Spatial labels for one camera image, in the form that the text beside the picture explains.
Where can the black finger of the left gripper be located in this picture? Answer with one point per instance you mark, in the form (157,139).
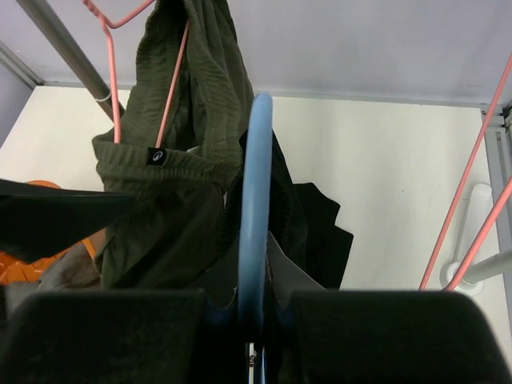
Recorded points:
(38,221)

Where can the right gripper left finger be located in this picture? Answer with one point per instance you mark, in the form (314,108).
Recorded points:
(109,337)

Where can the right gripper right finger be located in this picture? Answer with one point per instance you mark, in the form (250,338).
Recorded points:
(395,337)

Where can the grey shorts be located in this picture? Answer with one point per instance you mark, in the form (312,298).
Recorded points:
(74,270)

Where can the black shorts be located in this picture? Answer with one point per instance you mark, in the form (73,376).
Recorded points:
(302,220)

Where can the blue wire hanger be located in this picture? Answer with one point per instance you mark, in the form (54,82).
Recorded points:
(247,298)

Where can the olive green shorts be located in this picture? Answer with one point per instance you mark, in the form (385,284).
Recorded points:
(171,235)

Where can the orange plastic laundry basket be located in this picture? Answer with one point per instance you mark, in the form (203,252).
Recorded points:
(13,270)

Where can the white metal clothes rack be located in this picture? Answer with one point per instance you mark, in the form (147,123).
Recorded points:
(461,274)

